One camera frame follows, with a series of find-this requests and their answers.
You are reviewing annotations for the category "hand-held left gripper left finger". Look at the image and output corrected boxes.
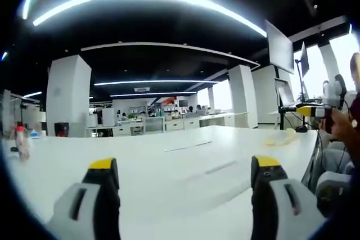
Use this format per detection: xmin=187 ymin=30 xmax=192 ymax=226
xmin=46 ymin=157 xmax=122 ymax=240

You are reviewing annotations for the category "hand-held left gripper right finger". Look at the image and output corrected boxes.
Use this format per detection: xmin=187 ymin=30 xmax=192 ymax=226
xmin=250 ymin=155 xmax=330 ymax=240

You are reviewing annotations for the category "person's right hand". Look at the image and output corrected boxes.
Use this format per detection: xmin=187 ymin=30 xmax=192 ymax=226
xmin=322 ymin=107 xmax=359 ymax=151

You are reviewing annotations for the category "open laptop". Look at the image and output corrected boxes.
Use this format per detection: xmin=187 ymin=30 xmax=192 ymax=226
xmin=274 ymin=78 xmax=299 ymax=111

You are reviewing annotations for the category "small dark monitor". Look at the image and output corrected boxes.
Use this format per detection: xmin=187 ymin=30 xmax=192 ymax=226
xmin=298 ymin=40 xmax=311 ymax=79

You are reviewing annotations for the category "person's grey trouser leg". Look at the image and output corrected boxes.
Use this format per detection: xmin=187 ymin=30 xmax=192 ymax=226
xmin=320 ymin=141 xmax=356 ymax=175

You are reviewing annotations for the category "large grey monitor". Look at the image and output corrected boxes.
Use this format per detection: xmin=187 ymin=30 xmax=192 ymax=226
xmin=265 ymin=19 xmax=295 ymax=75

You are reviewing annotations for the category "black and red bin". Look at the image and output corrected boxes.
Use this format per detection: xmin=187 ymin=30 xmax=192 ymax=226
xmin=53 ymin=122 xmax=70 ymax=138

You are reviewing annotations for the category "clear plastic bottle red cap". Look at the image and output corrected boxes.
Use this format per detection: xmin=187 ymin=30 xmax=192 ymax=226
xmin=13 ymin=121 xmax=32 ymax=162

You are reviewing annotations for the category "black cable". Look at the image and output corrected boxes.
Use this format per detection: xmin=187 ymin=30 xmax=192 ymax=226
xmin=336 ymin=147 xmax=349 ymax=173

